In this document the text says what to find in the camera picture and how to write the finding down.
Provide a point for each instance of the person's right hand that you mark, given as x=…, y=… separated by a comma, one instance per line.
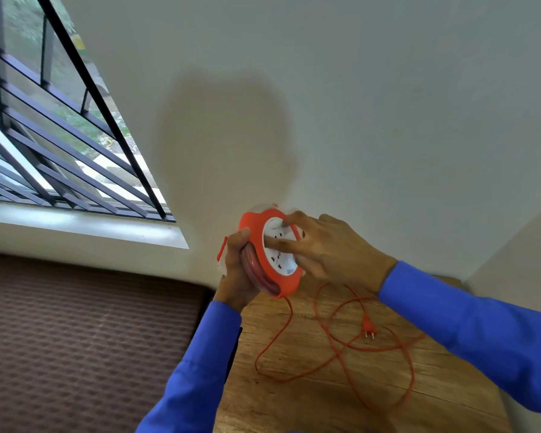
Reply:
x=338, y=252

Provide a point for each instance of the person's left hand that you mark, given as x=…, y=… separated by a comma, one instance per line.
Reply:
x=234, y=284

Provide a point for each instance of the person's right thumb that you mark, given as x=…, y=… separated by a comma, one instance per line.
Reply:
x=280, y=244

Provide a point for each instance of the person's left thumb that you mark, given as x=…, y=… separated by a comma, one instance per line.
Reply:
x=239, y=247

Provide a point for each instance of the person's right forearm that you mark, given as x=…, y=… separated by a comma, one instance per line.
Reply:
x=473, y=329

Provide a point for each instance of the person's left forearm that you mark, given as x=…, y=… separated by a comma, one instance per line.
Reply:
x=194, y=374

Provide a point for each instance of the orange plug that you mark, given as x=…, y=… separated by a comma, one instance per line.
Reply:
x=368, y=327

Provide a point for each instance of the black window grille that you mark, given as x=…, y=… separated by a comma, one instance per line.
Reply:
x=49, y=130

